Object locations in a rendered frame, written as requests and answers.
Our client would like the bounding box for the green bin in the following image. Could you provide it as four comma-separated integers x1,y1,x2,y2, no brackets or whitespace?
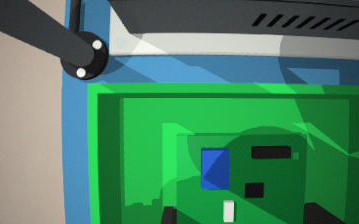
88,83,359,224

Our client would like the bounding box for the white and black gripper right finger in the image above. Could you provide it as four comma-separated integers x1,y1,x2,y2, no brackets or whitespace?
303,202,346,224

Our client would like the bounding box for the green circuit board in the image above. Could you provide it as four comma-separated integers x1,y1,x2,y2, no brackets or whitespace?
176,134,307,224

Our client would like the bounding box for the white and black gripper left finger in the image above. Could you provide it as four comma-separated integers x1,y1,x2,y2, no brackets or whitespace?
161,206,177,224

